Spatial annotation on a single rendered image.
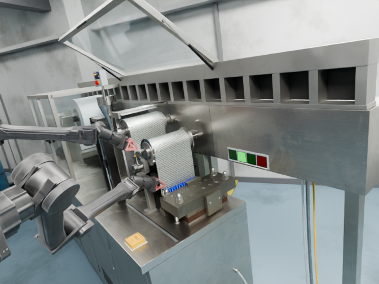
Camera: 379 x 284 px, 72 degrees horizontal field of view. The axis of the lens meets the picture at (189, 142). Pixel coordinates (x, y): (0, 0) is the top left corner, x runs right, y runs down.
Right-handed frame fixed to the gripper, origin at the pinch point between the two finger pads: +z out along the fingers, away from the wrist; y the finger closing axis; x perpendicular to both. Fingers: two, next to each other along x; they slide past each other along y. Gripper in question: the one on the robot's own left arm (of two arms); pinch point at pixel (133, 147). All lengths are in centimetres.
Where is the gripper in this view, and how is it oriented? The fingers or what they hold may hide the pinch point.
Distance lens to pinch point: 134.7
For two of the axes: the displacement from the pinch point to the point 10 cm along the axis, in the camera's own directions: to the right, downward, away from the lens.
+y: 6.2, 1.6, -7.7
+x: 3.9, -9.1, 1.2
